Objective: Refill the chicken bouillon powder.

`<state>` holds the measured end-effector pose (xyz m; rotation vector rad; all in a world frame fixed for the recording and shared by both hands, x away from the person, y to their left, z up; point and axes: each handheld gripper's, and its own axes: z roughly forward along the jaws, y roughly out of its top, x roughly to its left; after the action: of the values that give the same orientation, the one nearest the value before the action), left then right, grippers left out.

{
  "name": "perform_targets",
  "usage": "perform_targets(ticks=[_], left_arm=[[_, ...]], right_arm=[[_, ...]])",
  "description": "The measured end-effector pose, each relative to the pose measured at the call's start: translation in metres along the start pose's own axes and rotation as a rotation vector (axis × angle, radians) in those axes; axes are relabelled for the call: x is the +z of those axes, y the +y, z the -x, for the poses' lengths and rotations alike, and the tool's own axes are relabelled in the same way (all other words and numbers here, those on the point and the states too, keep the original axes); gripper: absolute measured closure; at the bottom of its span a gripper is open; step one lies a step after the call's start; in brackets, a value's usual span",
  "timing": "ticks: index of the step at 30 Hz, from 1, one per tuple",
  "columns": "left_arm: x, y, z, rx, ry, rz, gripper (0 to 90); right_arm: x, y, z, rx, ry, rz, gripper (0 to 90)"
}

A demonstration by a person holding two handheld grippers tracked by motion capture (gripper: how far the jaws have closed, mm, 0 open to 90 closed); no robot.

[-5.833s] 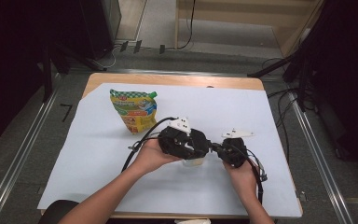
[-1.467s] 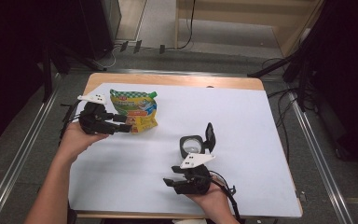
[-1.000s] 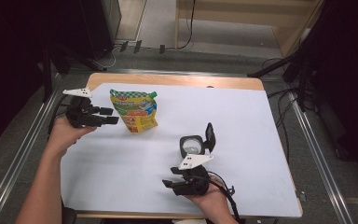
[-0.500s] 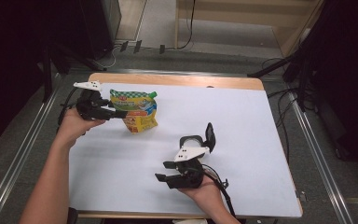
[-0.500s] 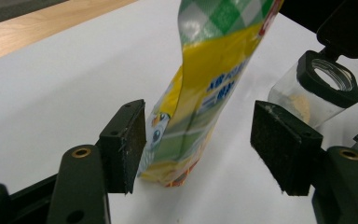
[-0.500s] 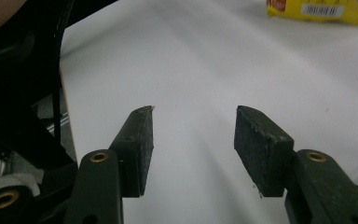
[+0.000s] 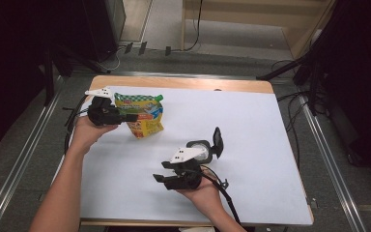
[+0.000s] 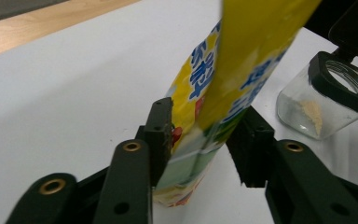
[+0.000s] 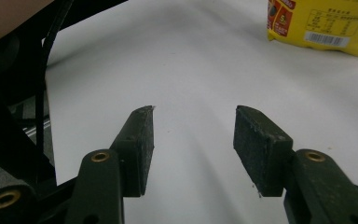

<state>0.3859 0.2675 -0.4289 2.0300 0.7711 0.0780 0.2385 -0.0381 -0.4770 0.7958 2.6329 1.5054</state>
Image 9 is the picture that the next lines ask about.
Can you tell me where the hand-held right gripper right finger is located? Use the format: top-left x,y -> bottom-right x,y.
232,105 -> 295,198

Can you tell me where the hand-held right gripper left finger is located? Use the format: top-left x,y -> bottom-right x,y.
109,105 -> 156,198

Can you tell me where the yellow green refill pouch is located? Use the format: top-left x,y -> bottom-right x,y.
267,0 -> 358,61

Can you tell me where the white table sheet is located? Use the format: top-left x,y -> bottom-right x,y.
42,0 -> 358,224

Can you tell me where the long metal floor rail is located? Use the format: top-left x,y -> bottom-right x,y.
8,102 -> 54,147

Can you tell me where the left hand-held gripper black cable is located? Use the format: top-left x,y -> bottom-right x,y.
34,0 -> 76,157

